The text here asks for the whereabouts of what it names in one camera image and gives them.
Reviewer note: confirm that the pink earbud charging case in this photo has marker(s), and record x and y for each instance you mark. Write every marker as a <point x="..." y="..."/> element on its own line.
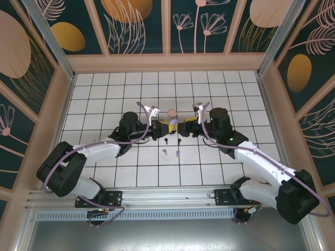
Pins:
<point x="172" y="113"/>

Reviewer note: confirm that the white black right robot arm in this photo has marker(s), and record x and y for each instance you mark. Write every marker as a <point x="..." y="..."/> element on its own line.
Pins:
<point x="261" y="162"/>

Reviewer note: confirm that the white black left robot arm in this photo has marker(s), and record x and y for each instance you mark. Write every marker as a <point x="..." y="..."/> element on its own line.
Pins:
<point x="99" y="151"/>

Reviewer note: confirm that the small green circuit board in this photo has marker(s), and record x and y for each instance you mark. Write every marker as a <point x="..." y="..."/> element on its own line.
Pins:
<point x="252" y="211"/>

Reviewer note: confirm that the aluminium table side rail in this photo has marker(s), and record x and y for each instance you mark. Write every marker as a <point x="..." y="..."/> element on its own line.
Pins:
<point x="277" y="130"/>
<point x="59" y="130"/>

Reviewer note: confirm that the horizontal aluminium mounting rail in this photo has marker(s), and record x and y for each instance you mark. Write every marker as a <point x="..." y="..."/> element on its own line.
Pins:
<point x="167" y="196"/>

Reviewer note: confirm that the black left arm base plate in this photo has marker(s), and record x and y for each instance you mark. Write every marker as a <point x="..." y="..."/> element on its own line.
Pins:
<point x="115" y="198"/>

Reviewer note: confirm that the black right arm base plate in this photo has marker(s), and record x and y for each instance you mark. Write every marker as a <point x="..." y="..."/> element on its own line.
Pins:
<point x="222" y="197"/>

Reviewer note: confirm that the aluminium frame post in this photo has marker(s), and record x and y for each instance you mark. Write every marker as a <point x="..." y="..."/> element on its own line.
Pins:
<point x="281" y="36"/>
<point x="55" y="43"/>

